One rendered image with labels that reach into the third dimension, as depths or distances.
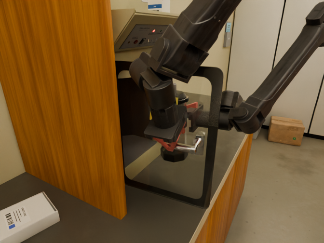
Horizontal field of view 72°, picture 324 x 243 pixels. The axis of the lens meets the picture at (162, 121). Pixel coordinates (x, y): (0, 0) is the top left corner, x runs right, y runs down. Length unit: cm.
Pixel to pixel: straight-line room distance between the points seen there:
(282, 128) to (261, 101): 275
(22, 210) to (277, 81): 82
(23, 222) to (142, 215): 33
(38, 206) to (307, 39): 93
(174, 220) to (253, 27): 318
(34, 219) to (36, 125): 29
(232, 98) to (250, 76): 293
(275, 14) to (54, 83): 321
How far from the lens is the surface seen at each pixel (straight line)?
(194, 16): 39
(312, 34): 81
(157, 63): 39
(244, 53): 364
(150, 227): 71
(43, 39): 68
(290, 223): 226
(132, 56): 74
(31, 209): 80
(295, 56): 76
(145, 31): 66
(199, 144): 57
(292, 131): 345
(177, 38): 39
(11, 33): 80
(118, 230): 71
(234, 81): 372
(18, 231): 75
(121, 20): 59
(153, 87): 41
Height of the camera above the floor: 147
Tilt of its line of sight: 23 degrees down
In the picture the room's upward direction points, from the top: straight up
